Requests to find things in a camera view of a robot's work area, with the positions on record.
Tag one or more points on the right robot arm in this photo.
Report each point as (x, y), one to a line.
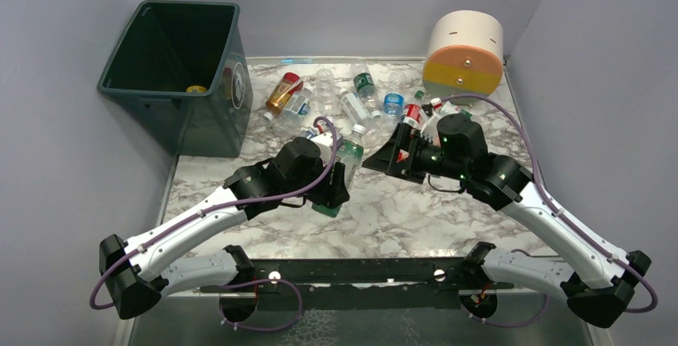
(596, 279)

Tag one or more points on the white cylinder with coloured face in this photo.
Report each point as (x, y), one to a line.
(465, 55)

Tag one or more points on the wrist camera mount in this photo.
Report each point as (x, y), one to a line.
(429, 128)
(325, 143)

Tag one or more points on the clear bottle blue label slim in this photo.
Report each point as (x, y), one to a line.
(308, 132)

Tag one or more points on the clear bottle red cap right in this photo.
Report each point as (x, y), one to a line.
(411, 115)

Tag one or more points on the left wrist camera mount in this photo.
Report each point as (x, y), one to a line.
(325, 143)

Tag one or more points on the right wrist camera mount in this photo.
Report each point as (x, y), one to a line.
(429, 128)

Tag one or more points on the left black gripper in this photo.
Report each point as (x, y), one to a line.
(333, 190)

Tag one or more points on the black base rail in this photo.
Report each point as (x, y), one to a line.
(360, 284)

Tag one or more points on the amber bottle red label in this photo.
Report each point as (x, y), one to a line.
(289, 83)

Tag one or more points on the green tea bottle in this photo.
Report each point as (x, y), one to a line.
(333, 191)

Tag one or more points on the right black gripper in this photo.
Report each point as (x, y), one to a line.
(408, 154)

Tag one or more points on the aluminium frame rail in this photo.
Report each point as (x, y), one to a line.
(555, 279)

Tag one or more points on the clear bottle grey blue label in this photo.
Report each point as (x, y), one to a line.
(293, 114)

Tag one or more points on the yellow juice bottle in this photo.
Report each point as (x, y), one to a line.
(196, 89)

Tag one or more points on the clear unlabelled bottle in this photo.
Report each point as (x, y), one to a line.
(327, 102)

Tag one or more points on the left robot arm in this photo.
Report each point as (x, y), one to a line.
(137, 272)

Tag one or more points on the dark green plastic bin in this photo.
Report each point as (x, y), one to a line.
(168, 46)

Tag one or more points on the clear bottle green white label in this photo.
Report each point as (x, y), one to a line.
(447, 108)

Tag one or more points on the clear bottle blue wrap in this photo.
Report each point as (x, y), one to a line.
(394, 100)

